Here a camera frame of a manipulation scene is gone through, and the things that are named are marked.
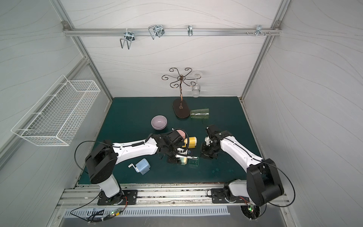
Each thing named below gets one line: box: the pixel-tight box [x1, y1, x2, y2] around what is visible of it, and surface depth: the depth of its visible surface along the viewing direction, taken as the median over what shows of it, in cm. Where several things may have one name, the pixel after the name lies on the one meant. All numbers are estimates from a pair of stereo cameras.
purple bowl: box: [150, 114, 168, 131], surface depth 101 cm
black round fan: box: [240, 205, 261, 222], surface depth 73 cm
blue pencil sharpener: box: [127, 158, 151, 176], surface depth 79 cm
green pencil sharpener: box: [177, 157, 188, 166], surface depth 80 cm
